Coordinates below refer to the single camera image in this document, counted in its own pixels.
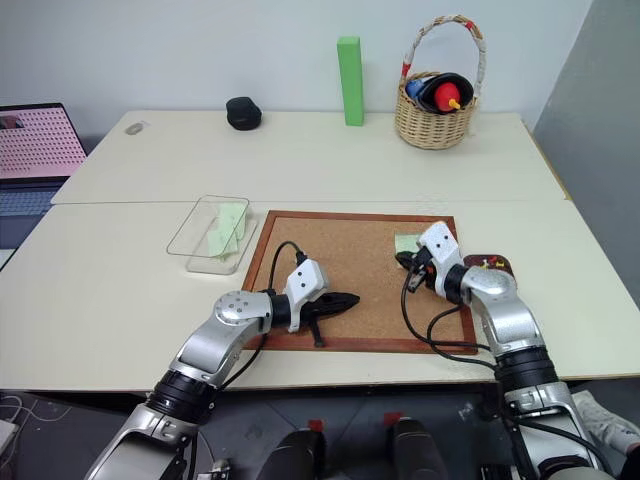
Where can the tall green block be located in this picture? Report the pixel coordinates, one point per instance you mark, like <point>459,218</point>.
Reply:
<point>351,80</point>

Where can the black zip case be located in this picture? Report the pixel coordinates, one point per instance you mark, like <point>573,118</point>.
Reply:
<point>243,114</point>

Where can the dark rounded shape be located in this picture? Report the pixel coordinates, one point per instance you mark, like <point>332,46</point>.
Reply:
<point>417,450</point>
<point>295,455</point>

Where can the small clear round object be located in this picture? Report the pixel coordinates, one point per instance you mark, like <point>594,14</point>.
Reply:
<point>134,129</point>

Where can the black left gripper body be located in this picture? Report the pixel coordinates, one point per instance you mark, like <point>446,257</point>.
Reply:
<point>316,309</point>

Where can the red bottle with yellow tip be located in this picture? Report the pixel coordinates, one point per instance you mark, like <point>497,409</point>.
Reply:
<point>444,96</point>

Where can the green sticky note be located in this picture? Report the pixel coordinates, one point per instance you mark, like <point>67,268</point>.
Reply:
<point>232,217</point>
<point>406,242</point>
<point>222,242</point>

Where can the black bowl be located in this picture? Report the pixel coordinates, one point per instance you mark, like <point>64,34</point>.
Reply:
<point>457,82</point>

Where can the blue object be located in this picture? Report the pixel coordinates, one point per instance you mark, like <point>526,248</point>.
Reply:
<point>414,88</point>

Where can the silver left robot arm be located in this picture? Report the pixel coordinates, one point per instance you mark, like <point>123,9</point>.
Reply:
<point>235,335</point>

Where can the white sneaker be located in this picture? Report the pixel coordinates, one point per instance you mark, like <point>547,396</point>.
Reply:
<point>602,417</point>

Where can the clear plastic box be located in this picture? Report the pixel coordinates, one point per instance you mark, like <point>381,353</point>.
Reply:
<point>200,250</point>

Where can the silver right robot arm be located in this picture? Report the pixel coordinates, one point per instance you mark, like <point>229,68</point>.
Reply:
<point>510,320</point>

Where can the laptop with pink screen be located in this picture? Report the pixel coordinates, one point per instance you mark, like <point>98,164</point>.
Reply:
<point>35,145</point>

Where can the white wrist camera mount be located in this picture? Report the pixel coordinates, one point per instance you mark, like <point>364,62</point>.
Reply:
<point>305,280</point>
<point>440,247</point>

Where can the wood-framed cork board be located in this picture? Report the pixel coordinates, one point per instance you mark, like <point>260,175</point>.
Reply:
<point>360,250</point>

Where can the small brown tray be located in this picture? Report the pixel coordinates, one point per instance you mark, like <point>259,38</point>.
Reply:
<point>502,272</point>

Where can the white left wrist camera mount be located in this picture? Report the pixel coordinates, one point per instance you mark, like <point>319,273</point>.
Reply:
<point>305,280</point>

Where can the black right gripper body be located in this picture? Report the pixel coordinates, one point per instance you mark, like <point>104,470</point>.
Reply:
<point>422,272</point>

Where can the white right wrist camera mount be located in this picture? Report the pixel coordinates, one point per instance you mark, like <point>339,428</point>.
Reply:
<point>440,247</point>

